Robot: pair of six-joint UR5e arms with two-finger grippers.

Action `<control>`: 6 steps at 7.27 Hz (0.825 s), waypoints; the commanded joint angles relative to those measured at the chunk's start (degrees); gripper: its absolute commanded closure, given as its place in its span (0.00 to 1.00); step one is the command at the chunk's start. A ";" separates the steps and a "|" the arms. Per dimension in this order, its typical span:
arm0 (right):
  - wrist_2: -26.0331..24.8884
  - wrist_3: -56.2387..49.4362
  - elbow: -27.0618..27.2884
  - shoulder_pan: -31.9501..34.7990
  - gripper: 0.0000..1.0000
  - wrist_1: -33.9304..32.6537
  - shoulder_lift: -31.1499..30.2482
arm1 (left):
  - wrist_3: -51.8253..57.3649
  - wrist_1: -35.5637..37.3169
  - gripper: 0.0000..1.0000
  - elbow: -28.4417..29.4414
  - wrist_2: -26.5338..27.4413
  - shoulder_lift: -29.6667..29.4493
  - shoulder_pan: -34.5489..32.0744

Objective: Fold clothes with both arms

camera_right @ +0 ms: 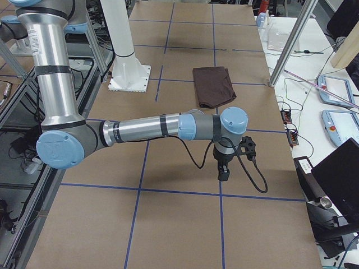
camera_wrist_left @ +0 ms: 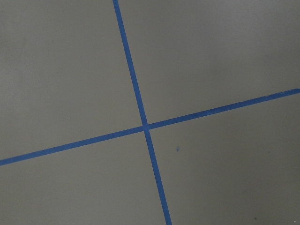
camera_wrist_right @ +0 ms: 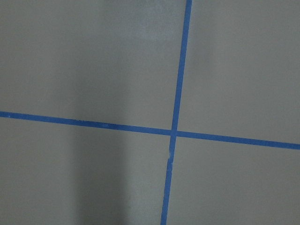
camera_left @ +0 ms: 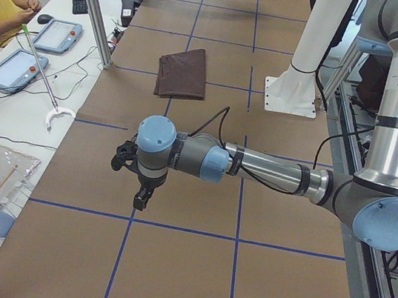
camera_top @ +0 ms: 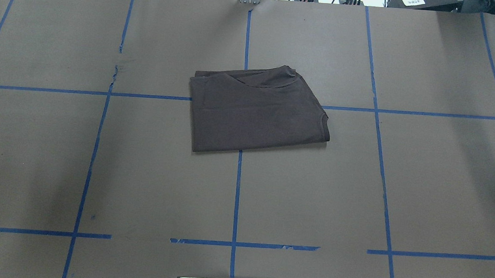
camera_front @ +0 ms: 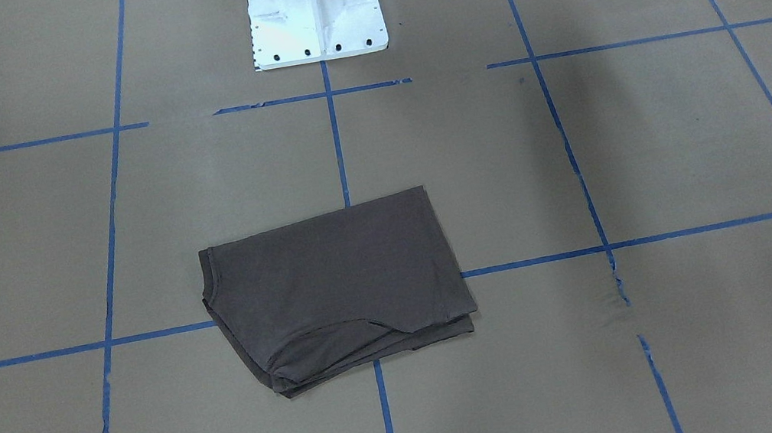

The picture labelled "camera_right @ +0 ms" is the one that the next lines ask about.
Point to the far blue teach pendant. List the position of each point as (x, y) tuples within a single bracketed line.
[(338, 86)]

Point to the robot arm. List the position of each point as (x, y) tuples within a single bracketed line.
[(67, 137)]

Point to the dark brown t-shirt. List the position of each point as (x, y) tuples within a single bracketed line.
[(213, 86)]

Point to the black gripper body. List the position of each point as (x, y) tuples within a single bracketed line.
[(222, 158)]

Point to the black monitor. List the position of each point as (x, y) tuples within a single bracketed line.
[(337, 175)]

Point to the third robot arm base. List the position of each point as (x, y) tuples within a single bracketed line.
[(13, 29)]

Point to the near blue teach pendant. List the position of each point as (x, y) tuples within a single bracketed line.
[(340, 126)]

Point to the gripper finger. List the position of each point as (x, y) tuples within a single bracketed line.
[(223, 172)]

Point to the aluminium frame rack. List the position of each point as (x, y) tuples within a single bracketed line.
[(28, 187)]

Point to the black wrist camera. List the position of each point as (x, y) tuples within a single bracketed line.
[(247, 148)]

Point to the blue teach pendant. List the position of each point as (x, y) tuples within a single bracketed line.
[(340, 126), (338, 86)]

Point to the red cylinder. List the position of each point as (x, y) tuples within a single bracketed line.
[(264, 6)]

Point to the clear plastic bag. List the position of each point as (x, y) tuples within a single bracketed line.
[(277, 39)]

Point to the wooden beam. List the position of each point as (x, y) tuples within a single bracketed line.
[(348, 50)]

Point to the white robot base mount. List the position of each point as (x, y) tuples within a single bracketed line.
[(128, 74)]

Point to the blue plastic cap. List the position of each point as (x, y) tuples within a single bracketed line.
[(260, 20)]

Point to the aluminium camera post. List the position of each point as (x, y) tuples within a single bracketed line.
[(296, 32)]

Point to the orange terminal connector board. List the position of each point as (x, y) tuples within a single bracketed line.
[(286, 116)]

